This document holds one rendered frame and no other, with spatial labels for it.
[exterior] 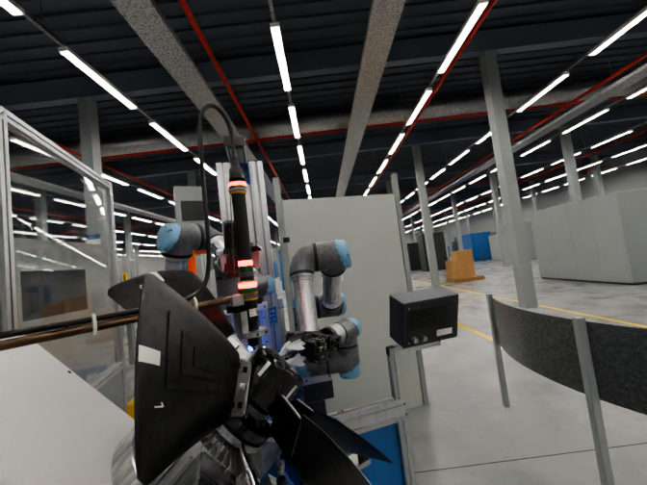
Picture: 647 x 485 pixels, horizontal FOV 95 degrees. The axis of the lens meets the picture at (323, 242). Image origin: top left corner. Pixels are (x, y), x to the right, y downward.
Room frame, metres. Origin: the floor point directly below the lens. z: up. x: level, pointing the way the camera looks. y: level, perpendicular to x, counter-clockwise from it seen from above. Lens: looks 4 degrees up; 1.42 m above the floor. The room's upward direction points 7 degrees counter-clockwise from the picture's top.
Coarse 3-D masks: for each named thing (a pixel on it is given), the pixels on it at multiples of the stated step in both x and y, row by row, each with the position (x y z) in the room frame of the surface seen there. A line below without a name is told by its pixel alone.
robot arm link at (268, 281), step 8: (200, 224) 1.24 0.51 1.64; (216, 232) 1.26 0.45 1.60; (216, 240) 1.23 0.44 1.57; (216, 248) 1.21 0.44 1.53; (256, 272) 1.11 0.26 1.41; (256, 280) 1.06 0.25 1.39; (264, 280) 1.09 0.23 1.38; (272, 280) 1.11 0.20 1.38; (264, 288) 1.07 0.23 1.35; (272, 288) 1.11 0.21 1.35
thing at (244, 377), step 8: (240, 360) 0.53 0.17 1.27; (248, 368) 0.57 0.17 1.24; (240, 376) 0.53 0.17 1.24; (248, 376) 0.57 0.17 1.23; (248, 384) 0.56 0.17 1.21; (240, 392) 0.53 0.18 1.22; (240, 400) 0.53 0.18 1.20; (232, 408) 0.50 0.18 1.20; (232, 416) 0.50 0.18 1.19; (240, 416) 0.53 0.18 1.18
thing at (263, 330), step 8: (232, 296) 0.66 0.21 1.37; (240, 296) 0.67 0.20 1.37; (232, 304) 0.66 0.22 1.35; (240, 304) 0.67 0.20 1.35; (232, 312) 0.67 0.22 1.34; (240, 312) 0.66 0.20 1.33; (240, 320) 0.67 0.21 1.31; (240, 328) 0.67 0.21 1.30; (264, 328) 0.71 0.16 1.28; (240, 336) 0.68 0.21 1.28; (248, 336) 0.67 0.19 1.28; (256, 336) 0.68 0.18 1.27
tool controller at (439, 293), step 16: (432, 288) 1.30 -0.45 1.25; (400, 304) 1.17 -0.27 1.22; (416, 304) 1.17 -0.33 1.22; (432, 304) 1.19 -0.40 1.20; (448, 304) 1.21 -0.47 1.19; (400, 320) 1.19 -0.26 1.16; (416, 320) 1.18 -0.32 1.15; (432, 320) 1.20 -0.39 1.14; (448, 320) 1.23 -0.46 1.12; (400, 336) 1.20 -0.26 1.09; (416, 336) 1.20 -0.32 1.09; (432, 336) 1.22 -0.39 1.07; (448, 336) 1.25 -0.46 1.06
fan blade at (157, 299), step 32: (160, 288) 0.39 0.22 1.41; (160, 320) 0.36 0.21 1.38; (192, 320) 0.42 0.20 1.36; (192, 352) 0.40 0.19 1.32; (224, 352) 0.48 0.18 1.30; (160, 384) 0.33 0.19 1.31; (192, 384) 0.38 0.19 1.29; (224, 384) 0.47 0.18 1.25; (160, 416) 0.32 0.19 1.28; (192, 416) 0.38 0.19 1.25; (224, 416) 0.47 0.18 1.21; (160, 448) 0.31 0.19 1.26
